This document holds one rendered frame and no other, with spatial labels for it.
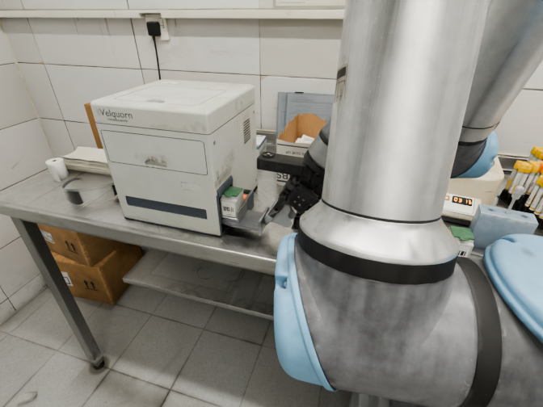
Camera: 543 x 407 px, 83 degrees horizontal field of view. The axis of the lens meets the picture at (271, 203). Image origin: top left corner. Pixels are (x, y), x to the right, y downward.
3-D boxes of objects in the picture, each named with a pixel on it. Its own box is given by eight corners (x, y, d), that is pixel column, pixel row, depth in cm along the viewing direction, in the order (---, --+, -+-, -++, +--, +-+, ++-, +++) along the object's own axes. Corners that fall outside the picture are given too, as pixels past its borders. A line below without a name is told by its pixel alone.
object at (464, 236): (444, 262, 66) (453, 237, 62) (440, 249, 70) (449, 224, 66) (465, 266, 65) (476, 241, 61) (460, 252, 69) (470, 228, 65)
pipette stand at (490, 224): (465, 253, 69) (481, 216, 63) (463, 235, 74) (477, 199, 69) (519, 266, 65) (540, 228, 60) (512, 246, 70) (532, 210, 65)
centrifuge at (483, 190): (390, 210, 84) (400, 169, 77) (401, 168, 106) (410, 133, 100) (493, 233, 75) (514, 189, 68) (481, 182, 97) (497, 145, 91)
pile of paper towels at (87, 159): (60, 168, 106) (54, 155, 103) (83, 157, 114) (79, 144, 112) (120, 178, 100) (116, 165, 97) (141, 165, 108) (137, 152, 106)
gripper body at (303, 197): (306, 223, 64) (341, 183, 57) (272, 200, 64) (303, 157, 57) (313, 204, 71) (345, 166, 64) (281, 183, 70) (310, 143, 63)
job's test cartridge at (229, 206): (221, 219, 73) (219, 196, 70) (229, 208, 77) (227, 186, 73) (237, 222, 72) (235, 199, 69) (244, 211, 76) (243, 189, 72)
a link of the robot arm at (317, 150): (315, 138, 54) (322, 124, 61) (301, 157, 57) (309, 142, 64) (350, 162, 55) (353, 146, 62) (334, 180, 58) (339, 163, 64)
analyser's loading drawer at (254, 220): (182, 220, 76) (178, 203, 73) (195, 207, 81) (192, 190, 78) (260, 236, 71) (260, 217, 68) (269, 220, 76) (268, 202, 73)
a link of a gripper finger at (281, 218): (279, 242, 70) (300, 216, 65) (257, 228, 70) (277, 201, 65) (282, 234, 73) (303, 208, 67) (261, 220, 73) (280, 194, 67)
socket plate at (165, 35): (149, 40, 118) (143, 14, 114) (150, 39, 119) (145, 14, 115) (168, 40, 116) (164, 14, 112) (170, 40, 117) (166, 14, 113)
